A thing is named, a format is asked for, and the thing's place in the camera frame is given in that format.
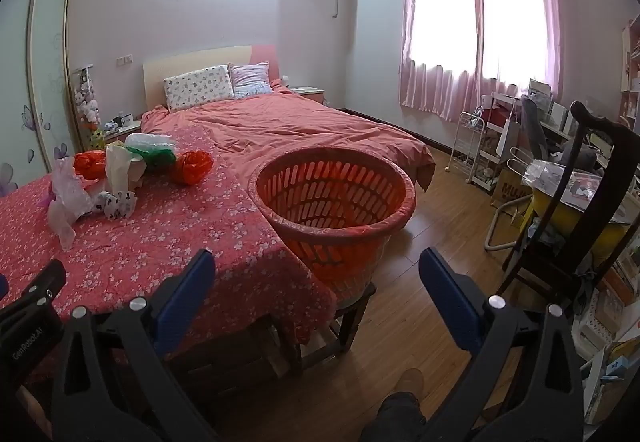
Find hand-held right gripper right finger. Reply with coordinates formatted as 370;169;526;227
419;247;586;442

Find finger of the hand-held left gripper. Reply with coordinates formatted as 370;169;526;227
20;259;67;318

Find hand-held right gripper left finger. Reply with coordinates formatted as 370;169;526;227
50;249;221;442

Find translucent white plastic bag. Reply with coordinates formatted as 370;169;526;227
46;156;93;252

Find orange plastic laundry basket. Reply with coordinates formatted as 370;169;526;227
247;146;417;304

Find orange plastic bag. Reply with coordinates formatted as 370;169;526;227
73;149;108;180
172;149;215;185

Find green plastic bag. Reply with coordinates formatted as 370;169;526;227
127;145;177;171

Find clear plastic bag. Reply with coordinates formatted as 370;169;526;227
124;132;177;154

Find tan shoe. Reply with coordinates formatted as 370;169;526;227
385;368;425;403

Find dark wooden stool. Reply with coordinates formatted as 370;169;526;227
280;282;378;368

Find printed crumpled wrapper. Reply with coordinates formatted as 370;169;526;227
92;189;137;222

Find person's leg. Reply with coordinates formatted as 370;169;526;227
360;391;427;442

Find brown cardboard box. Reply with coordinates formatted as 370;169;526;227
490;165;533;211

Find yellow round table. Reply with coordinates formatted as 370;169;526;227
530;172;636;268

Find low white bookshelf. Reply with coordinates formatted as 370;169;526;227
575;242;640;425

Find pink and white nightstand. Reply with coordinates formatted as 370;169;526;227
102;117;143;144
289;85;327;106

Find hanging plush toys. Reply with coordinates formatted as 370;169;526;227
74;67;103;128

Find grey office chair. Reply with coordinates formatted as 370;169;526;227
520;95;601;173

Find white desk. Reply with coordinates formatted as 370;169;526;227
480;90;621;163

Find white patterned pillow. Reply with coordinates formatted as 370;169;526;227
163;65;235;113

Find bed with red duvet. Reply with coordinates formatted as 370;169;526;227
140;90;436;193

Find wardrobe with floral glass doors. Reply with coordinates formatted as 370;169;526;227
0;0;83;198

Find pink curtain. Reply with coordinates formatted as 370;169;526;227
398;0;483;119
470;0;566;106

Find pink striped pillow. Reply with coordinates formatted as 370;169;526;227
229;62;275;99

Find beige and pink headboard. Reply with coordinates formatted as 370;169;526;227
142;44;277;110

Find dark wooden chair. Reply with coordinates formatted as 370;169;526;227
500;100;640;308

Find tall white bookshelf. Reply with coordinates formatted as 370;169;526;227
620;17;640;123

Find white metal tube frame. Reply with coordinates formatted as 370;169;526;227
486;147;532;253

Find white wire rack cart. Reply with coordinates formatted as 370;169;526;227
447;111;487;184

